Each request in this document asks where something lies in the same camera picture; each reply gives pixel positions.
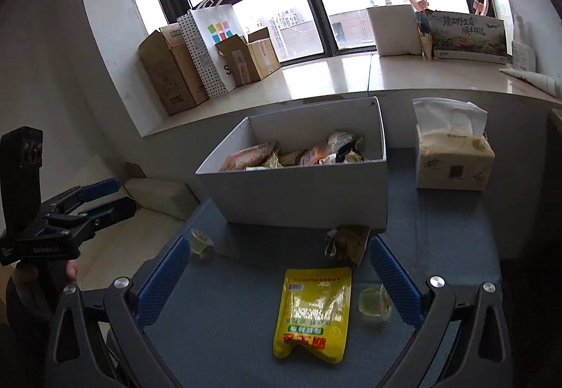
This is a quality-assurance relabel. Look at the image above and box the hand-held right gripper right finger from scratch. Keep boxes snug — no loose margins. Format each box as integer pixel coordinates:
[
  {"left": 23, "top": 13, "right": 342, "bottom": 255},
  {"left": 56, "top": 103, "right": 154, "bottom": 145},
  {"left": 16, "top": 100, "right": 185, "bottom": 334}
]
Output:
[{"left": 368, "top": 234, "right": 514, "bottom": 388}]

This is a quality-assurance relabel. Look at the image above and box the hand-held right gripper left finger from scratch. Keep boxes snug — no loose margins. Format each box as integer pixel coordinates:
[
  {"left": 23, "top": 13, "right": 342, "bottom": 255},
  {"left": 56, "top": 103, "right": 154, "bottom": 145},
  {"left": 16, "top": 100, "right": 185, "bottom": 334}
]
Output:
[{"left": 44, "top": 235, "right": 191, "bottom": 388}]

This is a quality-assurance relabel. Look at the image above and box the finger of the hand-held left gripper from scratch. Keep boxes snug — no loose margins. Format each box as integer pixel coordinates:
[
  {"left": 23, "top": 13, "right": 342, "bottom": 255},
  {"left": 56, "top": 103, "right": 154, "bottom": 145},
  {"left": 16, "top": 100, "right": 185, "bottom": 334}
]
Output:
[
  {"left": 54, "top": 178, "right": 121, "bottom": 214},
  {"left": 43, "top": 195, "right": 138, "bottom": 231}
]

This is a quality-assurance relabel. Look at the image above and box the clear jelly cup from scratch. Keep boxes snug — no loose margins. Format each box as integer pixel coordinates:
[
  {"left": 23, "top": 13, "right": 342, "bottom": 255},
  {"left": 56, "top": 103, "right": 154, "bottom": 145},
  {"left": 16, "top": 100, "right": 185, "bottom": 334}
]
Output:
[
  {"left": 357, "top": 285, "right": 394, "bottom": 323},
  {"left": 190, "top": 228, "right": 215, "bottom": 261}
]

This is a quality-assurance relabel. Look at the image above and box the small olive snack packet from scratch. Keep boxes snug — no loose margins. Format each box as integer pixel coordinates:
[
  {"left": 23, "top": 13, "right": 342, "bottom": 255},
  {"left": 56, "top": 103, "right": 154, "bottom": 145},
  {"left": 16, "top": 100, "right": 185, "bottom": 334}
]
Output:
[
  {"left": 325, "top": 225, "right": 372, "bottom": 268},
  {"left": 262, "top": 151, "right": 305, "bottom": 170}
]

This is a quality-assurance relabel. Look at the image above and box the yellow snack packet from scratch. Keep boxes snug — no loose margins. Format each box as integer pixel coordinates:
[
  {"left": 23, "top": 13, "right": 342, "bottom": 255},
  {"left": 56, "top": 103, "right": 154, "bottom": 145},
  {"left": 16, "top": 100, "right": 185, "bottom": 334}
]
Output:
[{"left": 272, "top": 267, "right": 353, "bottom": 364}]

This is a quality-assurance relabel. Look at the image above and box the white storage box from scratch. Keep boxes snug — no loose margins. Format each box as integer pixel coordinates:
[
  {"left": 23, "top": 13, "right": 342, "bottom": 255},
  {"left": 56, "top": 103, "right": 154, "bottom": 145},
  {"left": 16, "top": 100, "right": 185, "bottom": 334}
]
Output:
[{"left": 195, "top": 97, "right": 389, "bottom": 233}]

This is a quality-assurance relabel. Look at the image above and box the small black snack packet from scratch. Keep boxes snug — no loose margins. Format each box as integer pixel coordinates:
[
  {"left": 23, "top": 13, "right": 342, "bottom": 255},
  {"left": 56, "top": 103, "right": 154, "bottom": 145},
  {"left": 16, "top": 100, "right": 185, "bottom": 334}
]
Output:
[{"left": 336, "top": 142, "right": 364, "bottom": 163}]

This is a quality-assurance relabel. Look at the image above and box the long white snack packet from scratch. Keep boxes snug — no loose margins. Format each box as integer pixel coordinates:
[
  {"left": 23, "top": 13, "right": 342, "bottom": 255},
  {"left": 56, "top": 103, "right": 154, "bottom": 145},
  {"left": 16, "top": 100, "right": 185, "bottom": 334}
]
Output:
[{"left": 218, "top": 141, "right": 282, "bottom": 172}]

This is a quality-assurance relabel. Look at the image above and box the orange snack packet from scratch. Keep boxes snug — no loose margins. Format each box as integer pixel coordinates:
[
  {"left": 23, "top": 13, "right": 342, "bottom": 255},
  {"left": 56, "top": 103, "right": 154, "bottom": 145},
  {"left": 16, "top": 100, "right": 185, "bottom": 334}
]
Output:
[{"left": 301, "top": 145, "right": 336, "bottom": 166}]

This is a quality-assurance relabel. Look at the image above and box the clear rice cracker packet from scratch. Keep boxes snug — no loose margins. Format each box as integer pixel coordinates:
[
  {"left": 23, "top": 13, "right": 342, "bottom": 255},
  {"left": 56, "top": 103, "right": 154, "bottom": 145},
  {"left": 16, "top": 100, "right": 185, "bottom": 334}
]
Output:
[{"left": 327, "top": 131, "right": 365, "bottom": 151}]

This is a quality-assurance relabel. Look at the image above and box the blue tablecloth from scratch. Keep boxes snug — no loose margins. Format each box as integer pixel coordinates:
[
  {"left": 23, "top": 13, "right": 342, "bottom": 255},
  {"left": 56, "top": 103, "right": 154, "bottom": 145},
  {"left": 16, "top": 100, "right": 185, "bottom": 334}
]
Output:
[{"left": 105, "top": 146, "right": 503, "bottom": 388}]

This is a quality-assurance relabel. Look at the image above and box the tissue box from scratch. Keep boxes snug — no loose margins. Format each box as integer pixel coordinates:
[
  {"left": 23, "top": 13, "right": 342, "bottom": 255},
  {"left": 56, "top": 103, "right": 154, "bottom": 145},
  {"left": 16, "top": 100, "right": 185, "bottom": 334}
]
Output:
[{"left": 413, "top": 97, "right": 496, "bottom": 191}]

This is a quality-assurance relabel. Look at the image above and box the large cardboard box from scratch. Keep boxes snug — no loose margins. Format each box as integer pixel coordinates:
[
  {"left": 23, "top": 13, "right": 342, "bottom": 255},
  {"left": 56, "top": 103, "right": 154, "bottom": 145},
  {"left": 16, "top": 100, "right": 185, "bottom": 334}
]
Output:
[{"left": 138, "top": 25, "right": 209, "bottom": 116}]

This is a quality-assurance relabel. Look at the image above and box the dotted white paper bag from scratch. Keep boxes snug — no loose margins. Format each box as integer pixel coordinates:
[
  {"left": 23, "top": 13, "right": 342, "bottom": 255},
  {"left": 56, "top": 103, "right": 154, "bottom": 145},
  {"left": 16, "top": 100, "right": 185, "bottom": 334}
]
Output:
[{"left": 177, "top": 0, "right": 247, "bottom": 99}]

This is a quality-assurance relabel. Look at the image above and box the small cardboard box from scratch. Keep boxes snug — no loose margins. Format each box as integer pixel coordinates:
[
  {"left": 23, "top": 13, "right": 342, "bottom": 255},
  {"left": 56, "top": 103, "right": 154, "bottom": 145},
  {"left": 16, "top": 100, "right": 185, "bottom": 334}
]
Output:
[{"left": 215, "top": 28, "right": 282, "bottom": 86}]

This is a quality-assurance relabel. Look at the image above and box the small wooden holder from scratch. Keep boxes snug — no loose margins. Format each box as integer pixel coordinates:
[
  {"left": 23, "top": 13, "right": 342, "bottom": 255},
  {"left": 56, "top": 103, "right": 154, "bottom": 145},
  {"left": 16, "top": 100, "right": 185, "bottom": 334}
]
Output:
[{"left": 418, "top": 30, "right": 435, "bottom": 61}]

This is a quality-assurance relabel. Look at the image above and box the white tube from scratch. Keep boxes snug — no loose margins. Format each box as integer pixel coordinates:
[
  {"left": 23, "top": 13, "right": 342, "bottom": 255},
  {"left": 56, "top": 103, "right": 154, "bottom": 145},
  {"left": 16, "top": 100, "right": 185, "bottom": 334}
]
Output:
[{"left": 499, "top": 66, "right": 562, "bottom": 95}]

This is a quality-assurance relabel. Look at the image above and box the white foam box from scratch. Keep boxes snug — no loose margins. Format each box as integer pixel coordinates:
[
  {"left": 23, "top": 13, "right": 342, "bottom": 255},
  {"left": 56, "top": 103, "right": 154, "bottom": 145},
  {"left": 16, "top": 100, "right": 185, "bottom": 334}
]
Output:
[{"left": 366, "top": 5, "right": 424, "bottom": 57}]

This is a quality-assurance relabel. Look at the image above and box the long printed box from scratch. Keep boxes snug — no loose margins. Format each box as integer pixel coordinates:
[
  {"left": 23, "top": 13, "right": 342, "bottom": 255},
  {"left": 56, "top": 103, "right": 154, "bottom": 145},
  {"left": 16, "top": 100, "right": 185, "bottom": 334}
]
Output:
[{"left": 415, "top": 10, "right": 510, "bottom": 64}]

